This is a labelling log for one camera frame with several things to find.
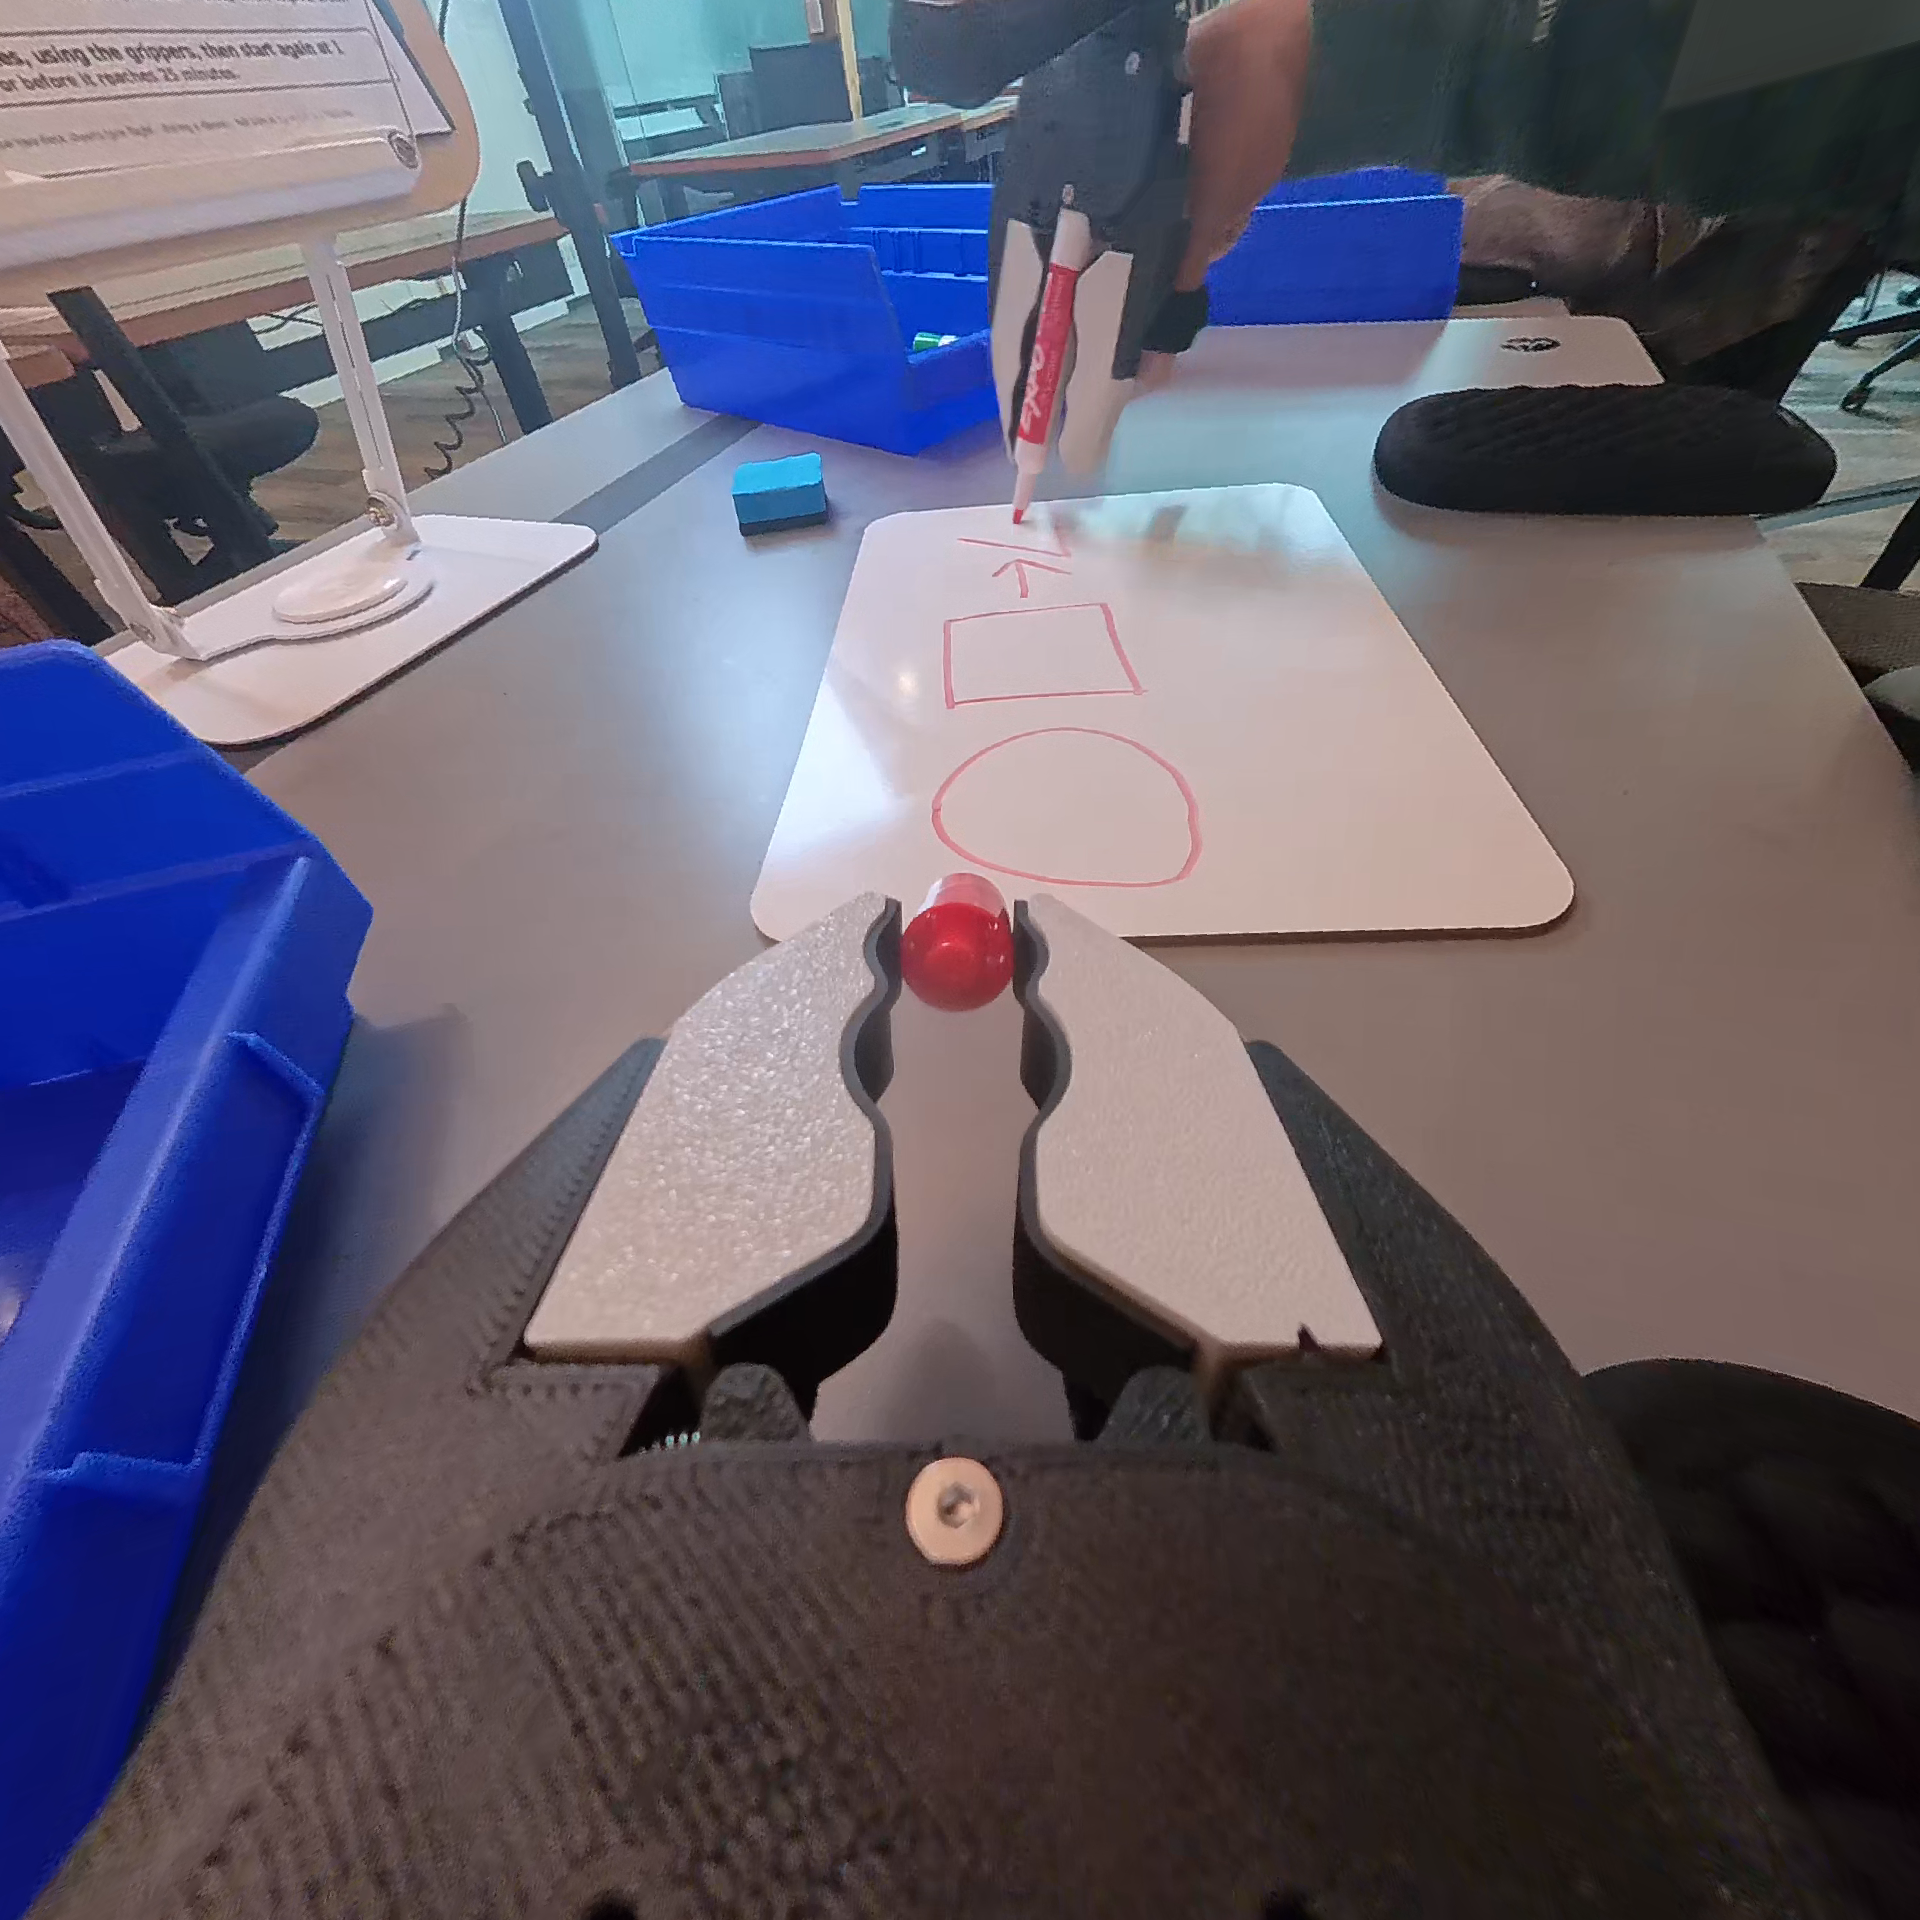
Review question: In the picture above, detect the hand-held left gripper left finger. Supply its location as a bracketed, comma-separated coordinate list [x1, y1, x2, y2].
[524, 892, 901, 1380]

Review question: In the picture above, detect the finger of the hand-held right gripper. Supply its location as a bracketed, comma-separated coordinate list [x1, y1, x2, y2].
[1065, 247, 1141, 483]
[991, 214, 1046, 450]

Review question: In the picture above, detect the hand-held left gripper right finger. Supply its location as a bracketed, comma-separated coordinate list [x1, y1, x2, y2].
[1014, 894, 1388, 1386]

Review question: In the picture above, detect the red dry-erase marker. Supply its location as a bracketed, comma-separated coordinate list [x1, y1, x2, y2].
[1005, 204, 1091, 525]

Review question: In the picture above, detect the blue plastic bin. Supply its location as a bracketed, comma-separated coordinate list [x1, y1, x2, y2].
[1200, 168, 1466, 325]
[0, 641, 371, 1920]
[617, 178, 1005, 456]

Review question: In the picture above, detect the blue whiteboard eraser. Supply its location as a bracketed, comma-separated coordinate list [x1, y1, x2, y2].
[730, 454, 833, 534]

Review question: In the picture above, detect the red marker cap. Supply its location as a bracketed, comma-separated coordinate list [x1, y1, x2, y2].
[899, 873, 1026, 1016]

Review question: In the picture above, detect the white whiteboard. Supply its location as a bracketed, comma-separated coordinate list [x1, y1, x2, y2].
[750, 481, 1578, 942]

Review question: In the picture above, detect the person's right hand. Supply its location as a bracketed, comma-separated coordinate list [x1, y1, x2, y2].
[1175, 136, 1285, 300]

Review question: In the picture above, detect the wooden desk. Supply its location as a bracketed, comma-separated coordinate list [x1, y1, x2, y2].
[617, 104, 1005, 213]

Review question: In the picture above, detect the green sweatshirt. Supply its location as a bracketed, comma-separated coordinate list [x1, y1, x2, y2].
[1307, 0, 1682, 189]

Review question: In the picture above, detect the black office chair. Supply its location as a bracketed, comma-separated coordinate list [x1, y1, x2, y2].
[0, 300, 316, 632]

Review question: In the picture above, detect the printed instruction sheet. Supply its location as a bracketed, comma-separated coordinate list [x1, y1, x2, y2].
[0, 0, 450, 227]

